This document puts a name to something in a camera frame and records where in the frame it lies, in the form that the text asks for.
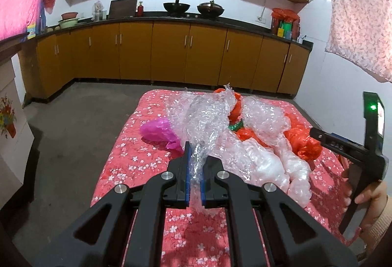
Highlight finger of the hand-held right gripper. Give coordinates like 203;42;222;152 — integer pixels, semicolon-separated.
309;127;368;161

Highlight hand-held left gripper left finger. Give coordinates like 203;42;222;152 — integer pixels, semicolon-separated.
35;141;192;267

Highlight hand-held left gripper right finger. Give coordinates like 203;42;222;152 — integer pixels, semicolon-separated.
199;155;359;267

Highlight magenta plastic bag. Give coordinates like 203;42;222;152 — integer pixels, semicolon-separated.
140;118;184;151

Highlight long clear crinkled plastic wrap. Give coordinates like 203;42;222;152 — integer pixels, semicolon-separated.
167;83;243;215

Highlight person's right forearm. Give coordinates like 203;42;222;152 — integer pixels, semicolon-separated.
360;194;392;259

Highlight person's right hand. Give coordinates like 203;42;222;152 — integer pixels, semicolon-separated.
341;167;390;235

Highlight red floral blanket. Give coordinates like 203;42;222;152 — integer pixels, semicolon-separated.
90;89;362;267

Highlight white plastic bag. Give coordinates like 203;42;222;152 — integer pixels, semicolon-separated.
276;145;313;208
211;131;290;194

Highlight pink floral hanging cloth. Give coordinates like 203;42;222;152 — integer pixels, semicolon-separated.
325;0;392;83

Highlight wooden lower kitchen cabinets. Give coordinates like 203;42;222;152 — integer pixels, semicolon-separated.
18;20;311;102

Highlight red bag of goods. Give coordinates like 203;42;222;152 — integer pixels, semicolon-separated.
271;8;300;38

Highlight black wok with lid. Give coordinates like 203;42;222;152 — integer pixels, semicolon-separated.
197;0;225;17

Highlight dark wooden cutting board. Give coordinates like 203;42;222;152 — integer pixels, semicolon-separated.
108;0;138;20

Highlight white cabinet with flower sticker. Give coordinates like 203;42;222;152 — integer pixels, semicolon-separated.
0;53;36;182

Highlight clear glass jar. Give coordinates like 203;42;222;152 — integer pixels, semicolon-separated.
92;0;107;22

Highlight red hanging plastic bag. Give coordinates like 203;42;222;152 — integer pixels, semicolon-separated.
42;0;59;15

